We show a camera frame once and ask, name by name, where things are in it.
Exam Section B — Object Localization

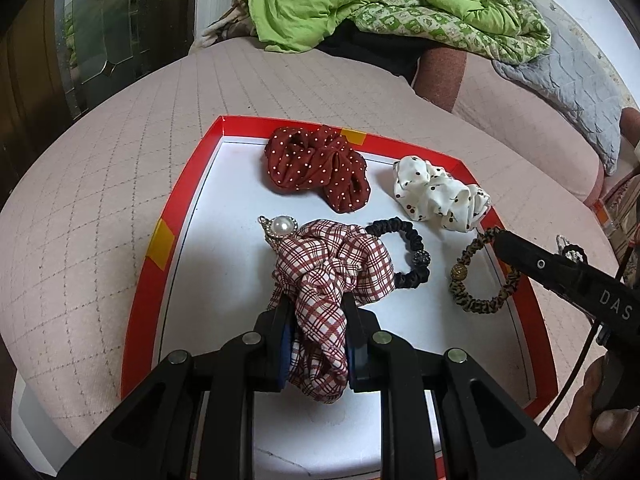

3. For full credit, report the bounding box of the beige printed cloth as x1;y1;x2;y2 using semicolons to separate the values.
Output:
201;0;262;50

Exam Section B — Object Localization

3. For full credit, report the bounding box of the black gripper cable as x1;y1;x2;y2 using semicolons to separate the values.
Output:
539;255;631;423

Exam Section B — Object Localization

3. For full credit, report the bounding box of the grey quilted blanket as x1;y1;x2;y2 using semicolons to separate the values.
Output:
491;24;627;177

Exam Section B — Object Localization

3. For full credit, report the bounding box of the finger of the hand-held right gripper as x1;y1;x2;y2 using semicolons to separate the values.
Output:
492;230;592;294
556;234;587;264

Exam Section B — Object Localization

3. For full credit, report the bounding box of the leopard print hair tie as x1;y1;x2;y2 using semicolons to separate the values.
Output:
448;227;522;315

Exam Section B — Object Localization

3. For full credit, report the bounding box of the red plaid scrunchie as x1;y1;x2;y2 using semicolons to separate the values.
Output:
267;219;396;404

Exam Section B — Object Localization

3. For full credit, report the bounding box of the red and white tray box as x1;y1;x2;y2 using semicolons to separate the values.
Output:
120;115;559;480

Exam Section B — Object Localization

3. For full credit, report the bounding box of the green patterned quilt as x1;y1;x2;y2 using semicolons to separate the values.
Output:
249;0;552;67

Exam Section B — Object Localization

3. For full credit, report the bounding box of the black cloth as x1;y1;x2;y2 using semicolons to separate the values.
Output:
315;24;427;85

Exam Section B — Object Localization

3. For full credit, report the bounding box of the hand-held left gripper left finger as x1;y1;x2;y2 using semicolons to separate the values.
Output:
55;306;301;480

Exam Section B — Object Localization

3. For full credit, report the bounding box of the pearl hair clip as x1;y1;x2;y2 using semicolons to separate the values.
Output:
257;214;301;257

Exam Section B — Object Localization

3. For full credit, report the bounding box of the wooden door with glass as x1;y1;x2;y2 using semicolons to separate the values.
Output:
0;0;202;128

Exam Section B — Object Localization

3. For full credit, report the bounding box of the pink bolster cushion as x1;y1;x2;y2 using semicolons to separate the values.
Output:
415;45;607;203

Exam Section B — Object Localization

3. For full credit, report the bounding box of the striped floral chair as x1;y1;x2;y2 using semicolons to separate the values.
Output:
597;174;640;273

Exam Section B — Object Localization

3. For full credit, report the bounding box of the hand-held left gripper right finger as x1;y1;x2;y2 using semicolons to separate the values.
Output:
344;300;582;480

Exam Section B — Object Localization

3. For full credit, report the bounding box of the black beaded hair tie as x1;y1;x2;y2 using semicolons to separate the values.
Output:
365;216;432;294

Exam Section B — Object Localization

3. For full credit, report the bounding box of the dark red dotted scrunchie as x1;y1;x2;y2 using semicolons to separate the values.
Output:
264;125;372;211

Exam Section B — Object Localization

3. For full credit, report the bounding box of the white spotted scrunchie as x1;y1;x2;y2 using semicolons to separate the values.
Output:
392;156;493;233

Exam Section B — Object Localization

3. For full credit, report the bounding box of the person's right hand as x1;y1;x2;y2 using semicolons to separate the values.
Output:
554;359;640;467

